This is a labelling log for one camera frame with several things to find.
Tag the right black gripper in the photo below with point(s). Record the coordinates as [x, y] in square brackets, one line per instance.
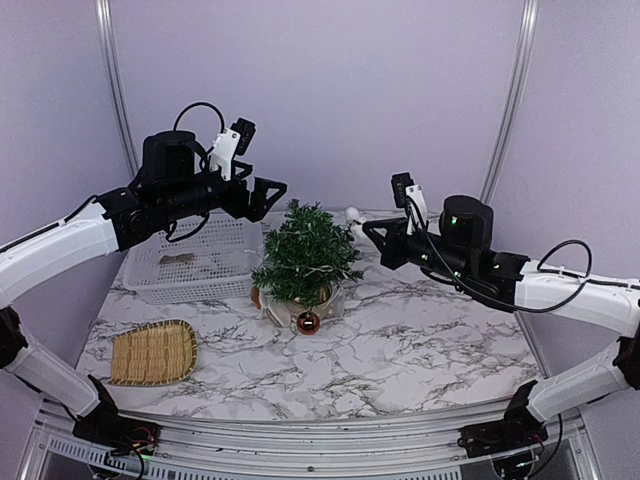
[390, 248]

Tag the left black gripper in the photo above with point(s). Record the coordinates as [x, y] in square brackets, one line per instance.
[255, 208]

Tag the small green christmas tree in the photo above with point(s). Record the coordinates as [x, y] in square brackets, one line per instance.
[307, 255]

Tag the white plastic basket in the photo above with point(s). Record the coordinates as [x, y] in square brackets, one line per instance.
[226, 251]

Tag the red ball ornament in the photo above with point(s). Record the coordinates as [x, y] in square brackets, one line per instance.
[308, 323]

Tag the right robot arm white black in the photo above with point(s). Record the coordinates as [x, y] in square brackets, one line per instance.
[460, 254]

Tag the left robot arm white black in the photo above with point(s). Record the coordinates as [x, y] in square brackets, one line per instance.
[179, 178]

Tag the woven bamboo tray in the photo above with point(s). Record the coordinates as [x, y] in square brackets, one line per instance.
[156, 354]

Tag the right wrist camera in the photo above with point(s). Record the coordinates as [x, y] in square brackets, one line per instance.
[409, 197]

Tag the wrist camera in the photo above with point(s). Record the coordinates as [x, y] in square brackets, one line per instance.
[231, 142]
[409, 197]

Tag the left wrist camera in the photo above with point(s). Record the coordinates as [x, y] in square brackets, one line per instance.
[231, 142]

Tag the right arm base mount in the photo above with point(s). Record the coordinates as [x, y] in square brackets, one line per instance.
[518, 428]

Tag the front aluminium rail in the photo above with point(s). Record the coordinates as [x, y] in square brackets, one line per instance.
[413, 446]

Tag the right aluminium frame post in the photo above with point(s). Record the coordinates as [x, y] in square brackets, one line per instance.
[515, 92]

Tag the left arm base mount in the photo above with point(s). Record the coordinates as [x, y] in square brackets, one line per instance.
[119, 433]

